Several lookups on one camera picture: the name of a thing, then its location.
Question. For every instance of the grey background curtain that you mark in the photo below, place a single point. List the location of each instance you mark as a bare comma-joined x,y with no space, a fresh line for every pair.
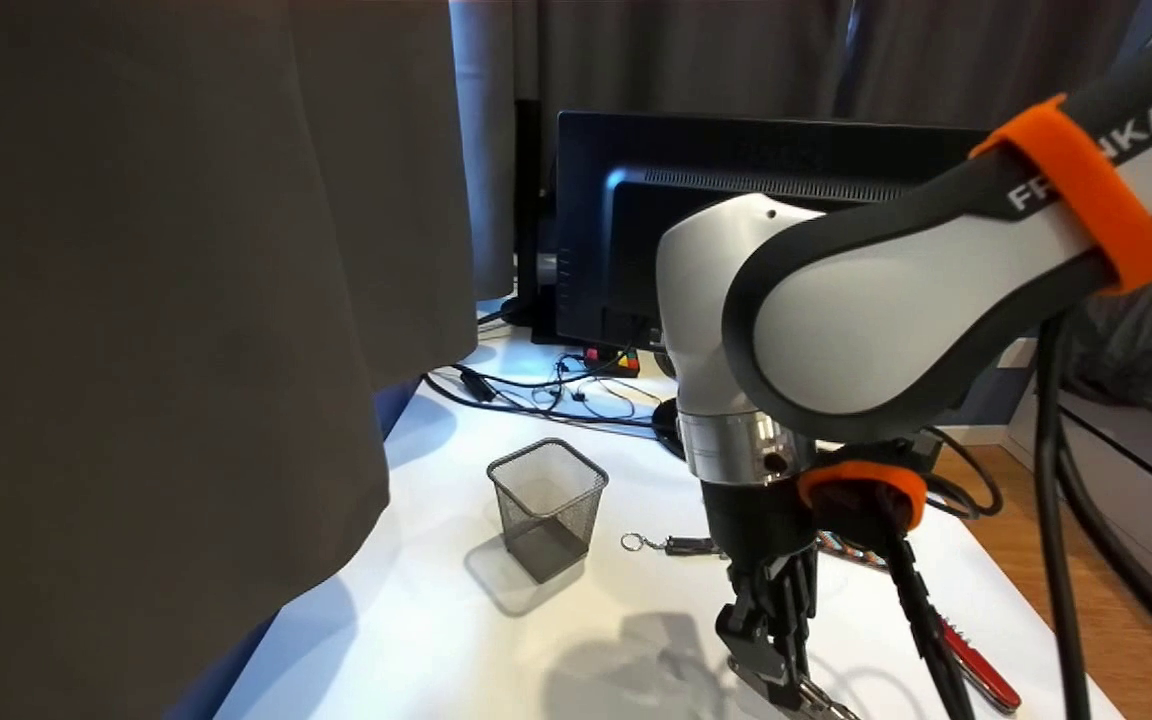
924,61

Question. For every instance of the red pocket knife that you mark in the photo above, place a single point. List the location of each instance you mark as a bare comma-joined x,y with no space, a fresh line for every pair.
980,671

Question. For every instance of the dark foreground curtain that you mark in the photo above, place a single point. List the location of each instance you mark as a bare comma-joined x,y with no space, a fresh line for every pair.
225,228

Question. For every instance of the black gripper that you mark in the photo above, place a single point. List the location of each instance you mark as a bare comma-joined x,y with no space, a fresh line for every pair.
767,536

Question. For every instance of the black mesh pen cup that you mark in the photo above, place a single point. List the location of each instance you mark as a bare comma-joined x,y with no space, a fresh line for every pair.
548,496

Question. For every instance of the black round monitor stand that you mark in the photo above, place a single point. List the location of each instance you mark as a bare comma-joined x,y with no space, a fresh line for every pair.
667,431

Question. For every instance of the black computer monitor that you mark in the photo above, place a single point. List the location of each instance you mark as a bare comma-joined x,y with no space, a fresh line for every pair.
622,181

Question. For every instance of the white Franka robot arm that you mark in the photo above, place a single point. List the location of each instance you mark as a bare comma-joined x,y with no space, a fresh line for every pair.
814,346

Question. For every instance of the red orange small box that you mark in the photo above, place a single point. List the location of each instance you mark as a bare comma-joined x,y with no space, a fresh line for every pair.
608,361

